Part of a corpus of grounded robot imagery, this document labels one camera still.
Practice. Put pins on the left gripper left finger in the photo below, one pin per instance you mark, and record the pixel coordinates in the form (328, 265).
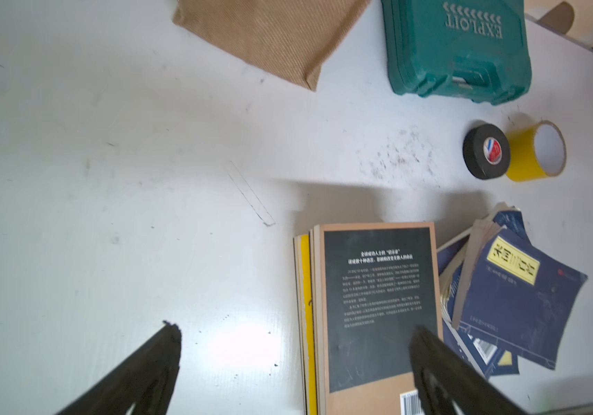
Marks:
(143, 383)

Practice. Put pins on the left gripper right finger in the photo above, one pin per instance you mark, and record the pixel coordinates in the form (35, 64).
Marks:
(445, 383)

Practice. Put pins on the tan book black cover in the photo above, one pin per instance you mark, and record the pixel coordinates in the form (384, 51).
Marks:
(373, 285)

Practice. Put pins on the yellow cartoon book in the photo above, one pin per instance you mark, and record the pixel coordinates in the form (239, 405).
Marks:
(304, 294)

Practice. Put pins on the bottom navy blue book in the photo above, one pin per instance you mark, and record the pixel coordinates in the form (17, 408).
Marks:
(487, 359)

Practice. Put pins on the navy blue book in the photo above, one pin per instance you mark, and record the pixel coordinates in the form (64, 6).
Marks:
(487, 359)
(513, 295)

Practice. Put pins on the top navy blue book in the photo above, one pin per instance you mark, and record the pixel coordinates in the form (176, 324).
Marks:
(513, 295)

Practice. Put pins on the black tape roll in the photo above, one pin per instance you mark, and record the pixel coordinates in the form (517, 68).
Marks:
(486, 152)

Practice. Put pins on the yellow tape roll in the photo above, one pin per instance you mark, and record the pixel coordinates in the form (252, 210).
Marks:
(537, 152)

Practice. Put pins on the green plastic tool case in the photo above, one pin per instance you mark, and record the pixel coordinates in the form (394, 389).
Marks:
(471, 49)

